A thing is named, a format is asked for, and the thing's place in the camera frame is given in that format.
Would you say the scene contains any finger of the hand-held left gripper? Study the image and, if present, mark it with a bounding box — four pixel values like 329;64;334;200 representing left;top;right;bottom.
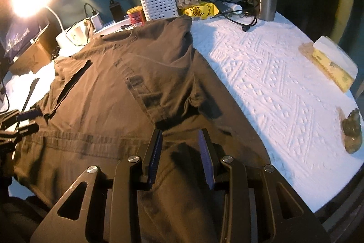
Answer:
0;108;43;130
0;123;39;151

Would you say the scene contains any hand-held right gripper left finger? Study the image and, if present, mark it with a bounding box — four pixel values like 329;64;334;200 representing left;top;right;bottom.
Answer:
30;129;163;243

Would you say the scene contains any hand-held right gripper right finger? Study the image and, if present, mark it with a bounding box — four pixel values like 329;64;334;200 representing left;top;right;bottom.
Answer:
198;129;332;243

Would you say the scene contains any brown printed t-shirt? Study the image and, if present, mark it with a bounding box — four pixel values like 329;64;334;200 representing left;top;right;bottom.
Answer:
13;15;270;243

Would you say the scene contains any black flat tool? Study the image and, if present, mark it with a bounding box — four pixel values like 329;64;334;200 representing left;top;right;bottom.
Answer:
21;78;40;113

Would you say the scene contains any cardboard box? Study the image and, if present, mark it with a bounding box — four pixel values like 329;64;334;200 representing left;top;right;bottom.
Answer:
8;29;59;74

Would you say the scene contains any clear plastic bag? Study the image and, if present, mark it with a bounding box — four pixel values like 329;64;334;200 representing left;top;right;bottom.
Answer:
4;27;32;50

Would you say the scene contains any white textured table cover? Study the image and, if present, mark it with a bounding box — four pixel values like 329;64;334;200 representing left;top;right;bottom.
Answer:
0;11;359;213

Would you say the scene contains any white charger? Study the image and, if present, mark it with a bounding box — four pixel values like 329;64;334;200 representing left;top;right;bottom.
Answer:
91;13;104;30

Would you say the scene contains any white power strip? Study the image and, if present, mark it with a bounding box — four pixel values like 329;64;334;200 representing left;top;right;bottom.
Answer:
94;18;134;34

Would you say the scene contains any black charger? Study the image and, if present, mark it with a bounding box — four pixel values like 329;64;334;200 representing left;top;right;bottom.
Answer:
109;1;124;23

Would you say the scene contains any red tin can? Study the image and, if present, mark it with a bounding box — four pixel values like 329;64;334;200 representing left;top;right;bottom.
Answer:
126;7;147;28

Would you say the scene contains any yellow snack packet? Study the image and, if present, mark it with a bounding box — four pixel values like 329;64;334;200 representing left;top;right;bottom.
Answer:
182;2;220;18

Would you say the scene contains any white perforated plastic basket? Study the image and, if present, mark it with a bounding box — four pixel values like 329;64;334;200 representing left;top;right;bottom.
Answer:
138;0;179;21

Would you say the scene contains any yellow tissue pack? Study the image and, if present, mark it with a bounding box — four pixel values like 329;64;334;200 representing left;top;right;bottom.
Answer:
301;36;359;93

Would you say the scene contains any yellow curtain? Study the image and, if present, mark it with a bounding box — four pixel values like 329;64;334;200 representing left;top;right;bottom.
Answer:
338;0;358;44

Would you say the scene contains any black looped charging cable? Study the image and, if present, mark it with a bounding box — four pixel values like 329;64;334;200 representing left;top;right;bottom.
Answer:
64;3;99;46

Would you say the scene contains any black cable with plug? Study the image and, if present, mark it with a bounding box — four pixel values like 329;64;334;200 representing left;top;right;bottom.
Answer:
219;0;258;32

